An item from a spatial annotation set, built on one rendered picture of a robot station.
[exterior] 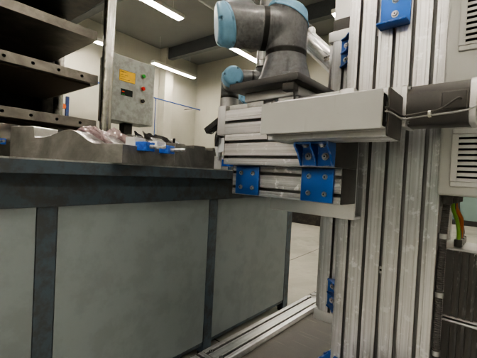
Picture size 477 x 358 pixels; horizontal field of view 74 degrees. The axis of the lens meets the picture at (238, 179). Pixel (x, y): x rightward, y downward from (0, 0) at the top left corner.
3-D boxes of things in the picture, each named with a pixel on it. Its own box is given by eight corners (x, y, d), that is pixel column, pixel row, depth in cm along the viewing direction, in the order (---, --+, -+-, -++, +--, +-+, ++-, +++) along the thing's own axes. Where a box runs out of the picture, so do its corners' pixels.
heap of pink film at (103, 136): (142, 148, 115) (143, 127, 115) (104, 143, 99) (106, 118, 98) (90, 147, 125) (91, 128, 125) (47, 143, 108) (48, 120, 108)
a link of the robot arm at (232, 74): (253, 65, 114) (249, 74, 125) (223, 62, 113) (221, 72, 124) (252, 87, 115) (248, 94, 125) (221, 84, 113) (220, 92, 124)
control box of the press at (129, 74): (147, 285, 212) (157, 65, 209) (104, 297, 189) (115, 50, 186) (130, 277, 226) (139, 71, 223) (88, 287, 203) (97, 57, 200)
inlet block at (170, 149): (188, 158, 106) (189, 143, 106) (180, 158, 102) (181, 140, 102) (157, 157, 111) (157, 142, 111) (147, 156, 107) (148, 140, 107)
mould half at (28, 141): (174, 166, 114) (175, 136, 113) (121, 163, 90) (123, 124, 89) (74, 161, 133) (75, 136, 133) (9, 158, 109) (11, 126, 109)
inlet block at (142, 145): (170, 156, 96) (170, 138, 96) (160, 155, 92) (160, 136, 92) (135, 155, 101) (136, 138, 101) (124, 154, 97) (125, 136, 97)
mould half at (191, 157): (221, 169, 138) (223, 138, 138) (174, 166, 118) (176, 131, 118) (153, 166, 170) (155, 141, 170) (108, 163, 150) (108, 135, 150)
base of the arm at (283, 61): (320, 90, 91) (322, 56, 91) (292, 77, 79) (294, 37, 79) (277, 96, 101) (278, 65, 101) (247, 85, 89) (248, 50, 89)
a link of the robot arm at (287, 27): (313, 47, 84) (316, -4, 84) (263, 42, 83) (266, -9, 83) (300, 62, 96) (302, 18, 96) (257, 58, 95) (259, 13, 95)
